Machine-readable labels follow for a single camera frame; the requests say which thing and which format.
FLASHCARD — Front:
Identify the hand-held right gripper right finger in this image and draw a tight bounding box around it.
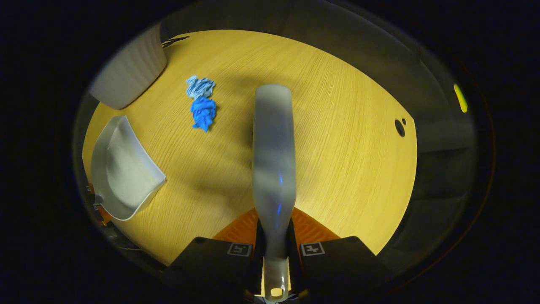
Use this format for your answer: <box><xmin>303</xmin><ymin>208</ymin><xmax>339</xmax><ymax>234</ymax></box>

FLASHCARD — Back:
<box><xmin>288</xmin><ymin>207</ymin><xmax>393</xmax><ymax>296</ymax></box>

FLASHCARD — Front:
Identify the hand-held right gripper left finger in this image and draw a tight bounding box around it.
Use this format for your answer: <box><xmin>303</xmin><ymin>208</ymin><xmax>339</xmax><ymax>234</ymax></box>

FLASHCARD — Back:
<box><xmin>162</xmin><ymin>207</ymin><xmax>265</xmax><ymax>298</ymax></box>

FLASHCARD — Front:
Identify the white dustpan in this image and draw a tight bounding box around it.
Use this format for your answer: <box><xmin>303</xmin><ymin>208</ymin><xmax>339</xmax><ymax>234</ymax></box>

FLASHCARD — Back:
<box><xmin>91</xmin><ymin>115</ymin><xmax>167</xmax><ymax>221</ymax></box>

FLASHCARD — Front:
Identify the small white broom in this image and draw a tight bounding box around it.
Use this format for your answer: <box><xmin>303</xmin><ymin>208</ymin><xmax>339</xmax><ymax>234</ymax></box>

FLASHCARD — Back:
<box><xmin>252</xmin><ymin>84</ymin><xmax>297</xmax><ymax>301</ymax></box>

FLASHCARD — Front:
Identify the white garbage bin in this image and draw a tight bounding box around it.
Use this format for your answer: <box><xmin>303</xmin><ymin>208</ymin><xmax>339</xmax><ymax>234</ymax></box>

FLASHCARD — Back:
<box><xmin>89</xmin><ymin>23</ymin><xmax>167</xmax><ymax>110</ymax></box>

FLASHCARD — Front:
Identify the light blue paper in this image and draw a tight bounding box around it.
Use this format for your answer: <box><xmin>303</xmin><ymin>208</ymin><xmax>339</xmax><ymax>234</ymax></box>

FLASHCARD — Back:
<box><xmin>186</xmin><ymin>75</ymin><xmax>216</xmax><ymax>100</ymax></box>

